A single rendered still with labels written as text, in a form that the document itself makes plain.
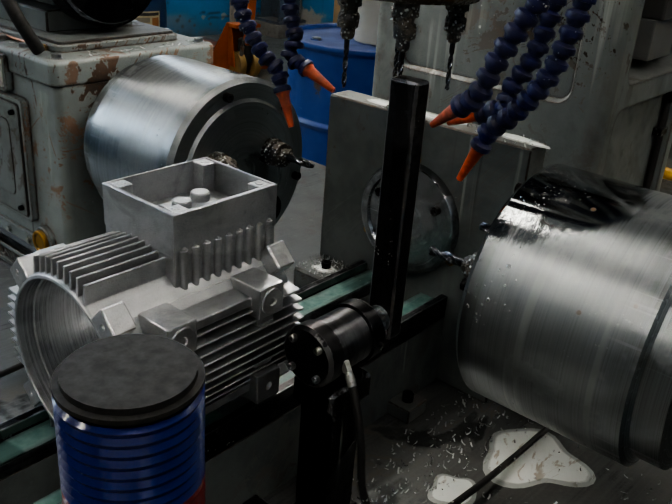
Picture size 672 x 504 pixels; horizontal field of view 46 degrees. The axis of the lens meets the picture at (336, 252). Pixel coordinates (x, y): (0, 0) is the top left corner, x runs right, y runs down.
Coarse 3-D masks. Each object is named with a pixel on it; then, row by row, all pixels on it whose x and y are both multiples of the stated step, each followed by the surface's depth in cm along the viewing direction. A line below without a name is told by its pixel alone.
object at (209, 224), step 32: (192, 160) 77; (128, 192) 69; (160, 192) 75; (192, 192) 72; (224, 192) 78; (256, 192) 71; (128, 224) 69; (160, 224) 66; (192, 224) 66; (224, 224) 69; (256, 224) 73; (160, 256) 68; (192, 256) 68; (224, 256) 71; (256, 256) 74
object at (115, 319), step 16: (32, 256) 68; (272, 256) 73; (288, 256) 74; (16, 272) 68; (32, 272) 68; (272, 272) 74; (96, 320) 61; (112, 320) 61; (128, 320) 62; (32, 400) 74
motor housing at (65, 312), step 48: (96, 240) 68; (144, 240) 68; (48, 288) 71; (96, 288) 63; (144, 288) 66; (192, 288) 68; (288, 288) 74; (48, 336) 74; (96, 336) 78; (240, 336) 70; (48, 384) 73; (240, 384) 72
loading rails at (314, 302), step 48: (336, 288) 104; (432, 336) 102; (288, 384) 82; (384, 384) 97; (0, 432) 72; (48, 432) 74; (240, 432) 78; (288, 432) 84; (0, 480) 70; (48, 480) 74; (240, 480) 80; (288, 480) 87
